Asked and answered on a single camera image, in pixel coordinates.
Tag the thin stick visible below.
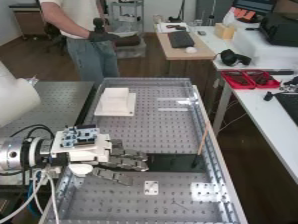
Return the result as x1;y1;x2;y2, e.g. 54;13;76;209
191;123;211;168

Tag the black cable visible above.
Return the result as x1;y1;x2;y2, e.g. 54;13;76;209
10;123;56;138

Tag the small cardboard box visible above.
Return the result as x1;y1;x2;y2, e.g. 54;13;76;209
215;22;237;41

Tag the wooden desk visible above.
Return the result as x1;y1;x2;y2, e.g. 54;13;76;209
153;23;220;88

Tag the white desk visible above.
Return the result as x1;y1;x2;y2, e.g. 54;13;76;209
212;73;298;185
195;25;298;73

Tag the metal shelf rack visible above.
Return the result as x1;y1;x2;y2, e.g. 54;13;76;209
108;0;147;34

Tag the white cable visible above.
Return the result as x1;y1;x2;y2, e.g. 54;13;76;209
0;169;48;224

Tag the person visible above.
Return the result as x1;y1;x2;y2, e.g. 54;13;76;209
39;0;123;89

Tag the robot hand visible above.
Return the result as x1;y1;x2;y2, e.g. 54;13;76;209
50;124;151;187

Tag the small white box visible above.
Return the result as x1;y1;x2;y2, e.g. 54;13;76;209
93;87;137;117

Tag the black bag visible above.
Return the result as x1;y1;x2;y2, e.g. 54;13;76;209
258;12;298;47

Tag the black keyboard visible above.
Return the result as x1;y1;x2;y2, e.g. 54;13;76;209
167;30;197;49

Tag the black chair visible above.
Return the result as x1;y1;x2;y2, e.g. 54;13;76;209
43;22;70;56

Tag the black flat pad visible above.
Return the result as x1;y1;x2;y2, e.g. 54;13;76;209
274;92;298;127

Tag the small white flat bracket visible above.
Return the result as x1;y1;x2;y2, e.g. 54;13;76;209
144;180;160;196

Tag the red tray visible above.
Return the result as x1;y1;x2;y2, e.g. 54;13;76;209
245;69;282;89
220;69;257;90

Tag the wooden cabinet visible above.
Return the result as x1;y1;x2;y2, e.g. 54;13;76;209
8;3;48;38

